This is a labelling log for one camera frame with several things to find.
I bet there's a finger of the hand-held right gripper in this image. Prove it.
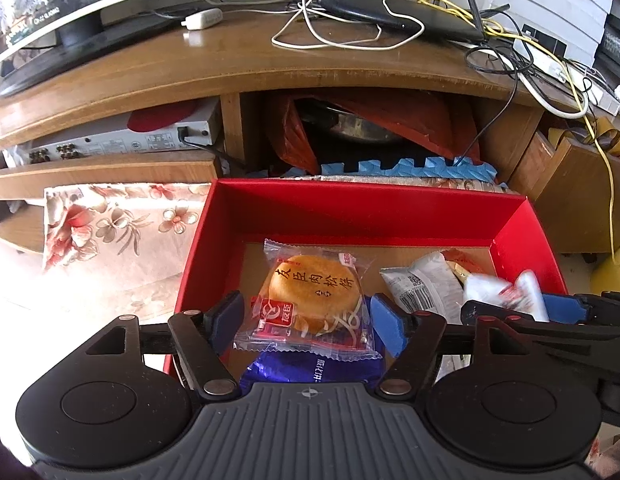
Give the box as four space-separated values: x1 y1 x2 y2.
461 300 606 347
542 290 620 328

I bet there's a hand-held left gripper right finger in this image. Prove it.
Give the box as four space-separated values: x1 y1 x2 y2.
369 293 541 402

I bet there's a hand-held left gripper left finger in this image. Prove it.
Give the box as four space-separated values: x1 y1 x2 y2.
85 290 246 402

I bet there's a white sausage packet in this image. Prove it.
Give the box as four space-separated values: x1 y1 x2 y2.
462 270 550 325

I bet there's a white hazelnut print packet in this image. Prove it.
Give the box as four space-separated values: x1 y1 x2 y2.
380 251 465 326

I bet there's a purple wafer biscuit packet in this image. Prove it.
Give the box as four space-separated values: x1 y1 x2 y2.
240 347 388 396

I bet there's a round pastry packet red label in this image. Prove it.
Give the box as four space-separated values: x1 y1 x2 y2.
234 239 383 363

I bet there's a red cardboard box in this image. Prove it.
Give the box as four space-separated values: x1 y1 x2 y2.
162 177 568 376

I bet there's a floral tablecloth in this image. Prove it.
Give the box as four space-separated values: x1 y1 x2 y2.
40 175 511 331

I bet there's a blue foam mat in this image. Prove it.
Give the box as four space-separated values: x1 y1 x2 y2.
282 157 498 181

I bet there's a metal pot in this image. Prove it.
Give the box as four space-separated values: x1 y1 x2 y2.
300 102 406 146

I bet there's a silver media player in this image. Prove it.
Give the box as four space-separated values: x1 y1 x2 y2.
12 97 223 166

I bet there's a red round lid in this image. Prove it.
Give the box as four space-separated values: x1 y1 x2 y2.
127 100 201 133

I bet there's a white power strip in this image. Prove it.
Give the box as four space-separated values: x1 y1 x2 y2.
512 35 620 116

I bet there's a dark clothing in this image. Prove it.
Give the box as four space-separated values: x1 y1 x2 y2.
0 420 31 480

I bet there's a wooden television stand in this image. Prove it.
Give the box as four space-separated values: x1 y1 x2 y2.
0 7 591 256

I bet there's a white power adapter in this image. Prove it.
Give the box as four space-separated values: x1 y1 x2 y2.
184 9 223 31

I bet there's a white slatted panel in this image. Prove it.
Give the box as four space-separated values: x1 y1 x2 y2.
490 0 618 66

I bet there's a black router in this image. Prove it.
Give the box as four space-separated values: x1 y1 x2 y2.
320 0 511 43

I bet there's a black television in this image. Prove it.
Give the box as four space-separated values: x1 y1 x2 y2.
0 0 311 98

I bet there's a yellow cable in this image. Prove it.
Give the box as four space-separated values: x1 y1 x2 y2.
425 0 620 266

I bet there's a thick white cable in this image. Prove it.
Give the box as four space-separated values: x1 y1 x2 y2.
517 67 591 121

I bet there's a black cable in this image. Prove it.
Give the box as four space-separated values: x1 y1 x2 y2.
455 45 521 166

